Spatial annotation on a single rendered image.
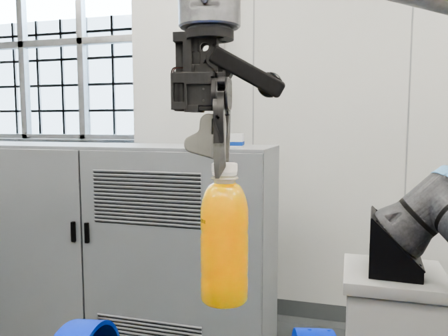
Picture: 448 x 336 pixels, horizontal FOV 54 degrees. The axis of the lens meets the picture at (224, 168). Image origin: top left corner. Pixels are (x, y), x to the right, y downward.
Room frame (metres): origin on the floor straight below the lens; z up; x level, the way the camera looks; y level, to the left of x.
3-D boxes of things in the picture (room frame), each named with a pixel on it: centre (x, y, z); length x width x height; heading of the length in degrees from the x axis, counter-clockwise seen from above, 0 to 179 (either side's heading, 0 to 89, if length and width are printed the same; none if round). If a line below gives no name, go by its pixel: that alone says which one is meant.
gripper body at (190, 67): (0.65, 0.03, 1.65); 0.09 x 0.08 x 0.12; 84
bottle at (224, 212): (0.65, 0.00, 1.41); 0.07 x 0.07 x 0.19
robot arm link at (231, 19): (0.65, 0.02, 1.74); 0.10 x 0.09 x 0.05; 174
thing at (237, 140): (2.49, 0.01, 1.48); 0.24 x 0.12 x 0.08; 82
